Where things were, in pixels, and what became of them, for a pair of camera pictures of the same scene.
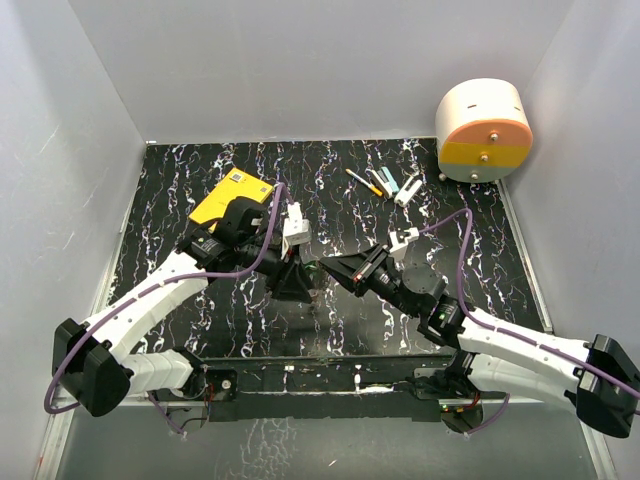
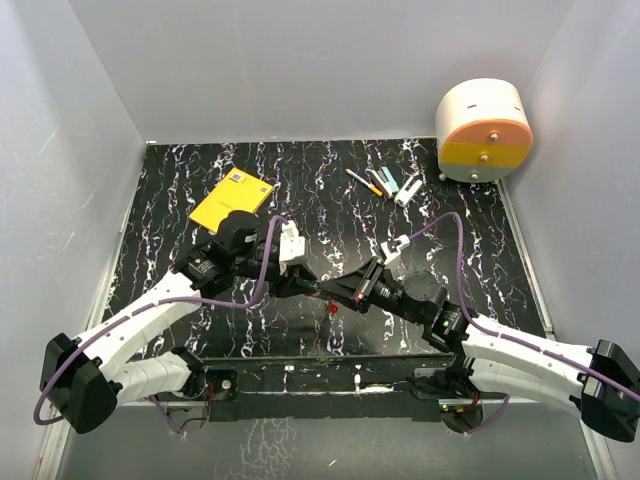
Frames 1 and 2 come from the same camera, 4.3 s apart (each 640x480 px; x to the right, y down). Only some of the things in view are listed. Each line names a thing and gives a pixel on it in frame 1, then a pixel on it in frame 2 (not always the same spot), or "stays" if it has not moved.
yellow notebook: x=237 y=184 stays
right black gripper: x=352 y=270 -> x=357 y=286
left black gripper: x=287 y=280 stays
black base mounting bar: x=329 y=388 stays
